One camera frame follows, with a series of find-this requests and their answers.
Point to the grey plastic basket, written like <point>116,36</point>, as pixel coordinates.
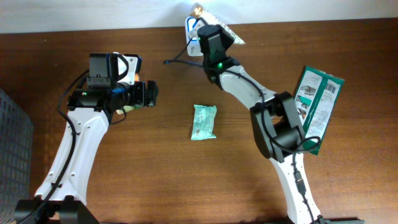
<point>16,154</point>

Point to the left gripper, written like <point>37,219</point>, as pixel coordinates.
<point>150,93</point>

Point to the teal snack packet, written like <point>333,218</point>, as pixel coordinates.
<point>203,122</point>

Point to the white tube gold cap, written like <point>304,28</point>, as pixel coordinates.
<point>203,17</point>

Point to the green lid jar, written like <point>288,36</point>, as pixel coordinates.
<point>125,109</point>

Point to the green white 3M bag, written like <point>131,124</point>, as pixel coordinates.
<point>315,98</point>

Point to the orange tissue pack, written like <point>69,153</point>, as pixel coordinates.
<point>136,77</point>

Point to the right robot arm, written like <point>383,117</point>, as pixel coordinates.
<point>276,125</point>

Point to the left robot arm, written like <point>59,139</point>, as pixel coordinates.
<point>111,85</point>

